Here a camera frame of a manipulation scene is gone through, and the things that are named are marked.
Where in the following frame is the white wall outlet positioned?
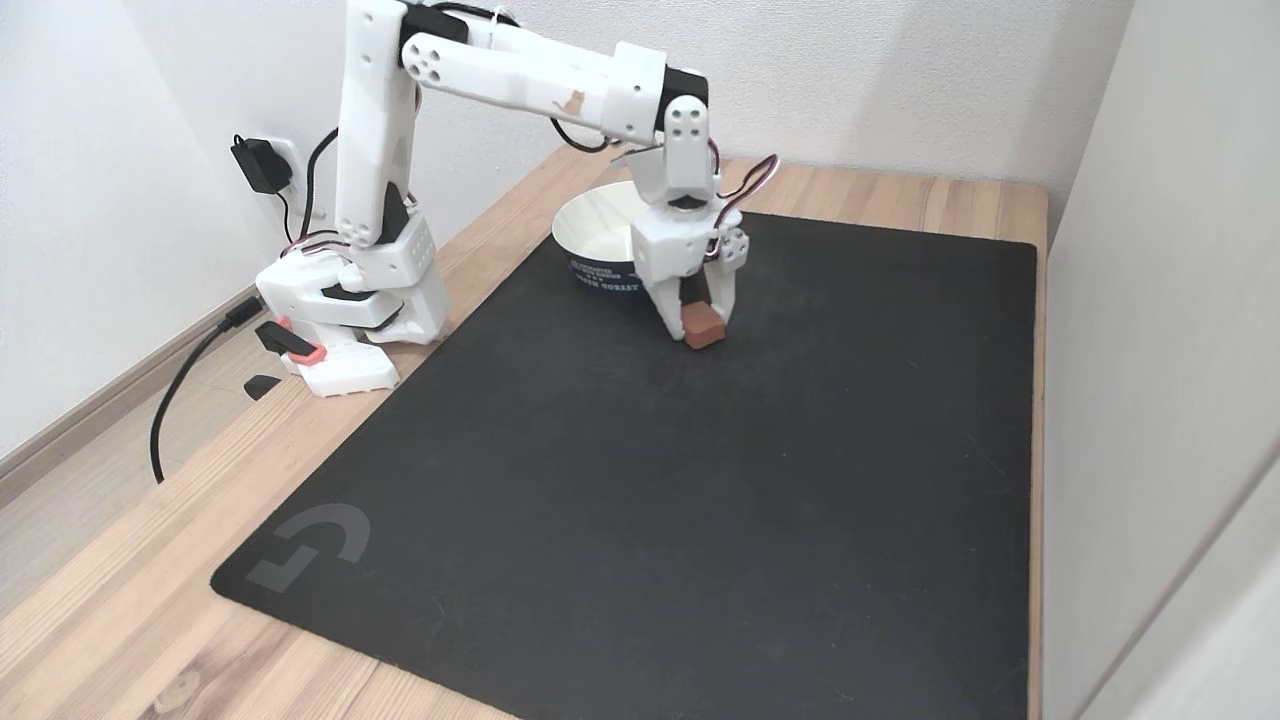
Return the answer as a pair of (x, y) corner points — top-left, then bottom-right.
(266, 135), (338, 229)

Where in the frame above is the grey baseboard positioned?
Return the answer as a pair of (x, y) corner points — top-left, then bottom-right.
(0, 283), (263, 506)

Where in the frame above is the thick black power cable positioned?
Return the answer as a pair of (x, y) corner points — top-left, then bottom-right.
(298, 127), (342, 241)

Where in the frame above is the brown toy cube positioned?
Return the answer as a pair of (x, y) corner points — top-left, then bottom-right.
(683, 300), (727, 350)

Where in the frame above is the black cable with plug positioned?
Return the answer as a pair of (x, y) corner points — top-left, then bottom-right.
(150, 295), (267, 484)

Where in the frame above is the black power adapter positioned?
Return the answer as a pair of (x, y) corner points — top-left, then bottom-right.
(230, 134), (294, 197)

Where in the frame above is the black orange table clamp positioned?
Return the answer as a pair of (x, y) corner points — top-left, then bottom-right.
(243, 315), (327, 402)

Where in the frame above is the red white servo wire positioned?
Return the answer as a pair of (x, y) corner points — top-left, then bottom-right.
(708, 153), (782, 264)

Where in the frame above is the white paper bowl navy band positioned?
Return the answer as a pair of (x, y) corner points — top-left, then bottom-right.
(551, 180), (649, 298)

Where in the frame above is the black camera cable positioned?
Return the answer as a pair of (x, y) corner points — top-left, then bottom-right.
(549, 112), (614, 155)

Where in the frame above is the black mouse mat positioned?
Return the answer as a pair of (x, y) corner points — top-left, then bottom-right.
(210, 208), (1039, 720)

